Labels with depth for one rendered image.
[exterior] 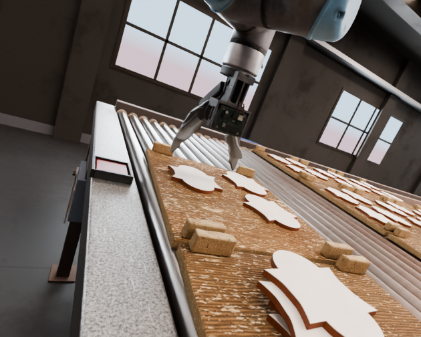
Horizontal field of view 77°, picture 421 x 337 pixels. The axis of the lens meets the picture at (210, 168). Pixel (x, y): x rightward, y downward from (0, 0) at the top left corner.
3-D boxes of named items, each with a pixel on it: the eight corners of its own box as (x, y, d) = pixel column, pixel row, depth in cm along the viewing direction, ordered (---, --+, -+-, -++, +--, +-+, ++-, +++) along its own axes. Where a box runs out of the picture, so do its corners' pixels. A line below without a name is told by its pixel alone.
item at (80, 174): (58, 233, 66) (73, 168, 62) (64, 206, 78) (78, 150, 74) (105, 237, 71) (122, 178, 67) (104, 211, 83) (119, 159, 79)
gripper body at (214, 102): (206, 129, 49) (229, 65, 46) (196, 121, 57) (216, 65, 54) (241, 141, 52) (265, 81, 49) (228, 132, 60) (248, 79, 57)
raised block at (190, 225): (182, 240, 35) (189, 222, 34) (179, 232, 37) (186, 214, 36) (221, 245, 38) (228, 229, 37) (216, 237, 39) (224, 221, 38)
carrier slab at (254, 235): (170, 249, 35) (174, 239, 35) (144, 153, 71) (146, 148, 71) (348, 269, 49) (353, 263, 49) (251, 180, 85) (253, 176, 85)
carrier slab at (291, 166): (296, 179, 117) (301, 170, 116) (252, 150, 152) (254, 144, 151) (347, 193, 132) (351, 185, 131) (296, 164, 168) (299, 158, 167)
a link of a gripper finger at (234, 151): (238, 177, 57) (229, 138, 53) (230, 168, 62) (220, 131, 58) (252, 172, 57) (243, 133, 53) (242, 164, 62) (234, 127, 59)
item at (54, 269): (47, 281, 131) (87, 119, 110) (51, 265, 142) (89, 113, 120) (74, 282, 137) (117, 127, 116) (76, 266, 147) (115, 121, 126)
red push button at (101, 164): (93, 176, 48) (95, 169, 48) (94, 164, 53) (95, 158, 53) (127, 182, 51) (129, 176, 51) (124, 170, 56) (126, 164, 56)
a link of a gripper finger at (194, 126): (164, 147, 50) (203, 119, 50) (162, 139, 56) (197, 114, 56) (174, 159, 52) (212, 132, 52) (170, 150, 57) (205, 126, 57)
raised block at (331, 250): (325, 259, 46) (332, 245, 45) (317, 252, 48) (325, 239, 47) (348, 262, 48) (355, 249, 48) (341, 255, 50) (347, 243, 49)
